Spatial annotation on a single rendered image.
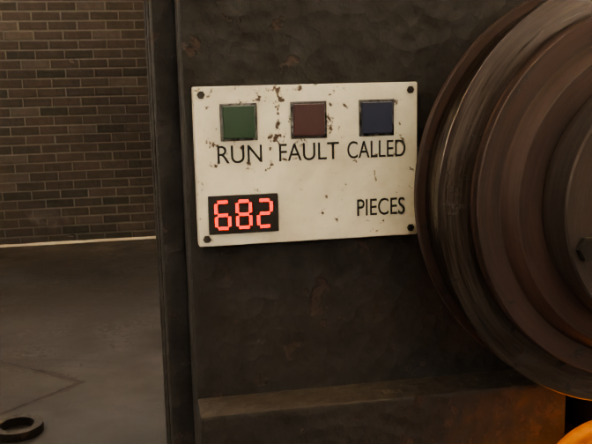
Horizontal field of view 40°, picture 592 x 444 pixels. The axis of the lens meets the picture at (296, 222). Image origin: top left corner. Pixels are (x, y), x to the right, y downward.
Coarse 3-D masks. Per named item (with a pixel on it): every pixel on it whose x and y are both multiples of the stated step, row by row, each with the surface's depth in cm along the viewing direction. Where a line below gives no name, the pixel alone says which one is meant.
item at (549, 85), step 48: (576, 48) 81; (528, 96) 81; (576, 96) 80; (480, 144) 83; (528, 144) 80; (480, 192) 82; (528, 192) 81; (480, 240) 83; (528, 240) 81; (528, 288) 84; (528, 336) 85; (576, 336) 85
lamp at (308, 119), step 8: (296, 104) 92; (304, 104) 92; (312, 104) 92; (320, 104) 92; (296, 112) 92; (304, 112) 92; (312, 112) 92; (320, 112) 92; (296, 120) 92; (304, 120) 92; (312, 120) 92; (320, 120) 92; (296, 128) 92; (304, 128) 92; (312, 128) 92; (320, 128) 92; (296, 136) 92
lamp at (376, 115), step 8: (368, 104) 93; (376, 104) 93; (384, 104) 93; (368, 112) 93; (376, 112) 93; (384, 112) 94; (368, 120) 93; (376, 120) 94; (384, 120) 94; (368, 128) 93; (376, 128) 94; (384, 128) 94
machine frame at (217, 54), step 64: (192, 0) 90; (256, 0) 91; (320, 0) 93; (384, 0) 94; (448, 0) 96; (512, 0) 97; (192, 64) 91; (256, 64) 92; (320, 64) 94; (384, 64) 95; (448, 64) 97; (192, 128) 92; (192, 192) 93; (192, 256) 95; (256, 256) 96; (320, 256) 97; (384, 256) 99; (192, 320) 96; (256, 320) 97; (320, 320) 99; (384, 320) 100; (448, 320) 102; (192, 384) 105; (256, 384) 98; (320, 384) 100; (384, 384) 100; (448, 384) 100; (512, 384) 100
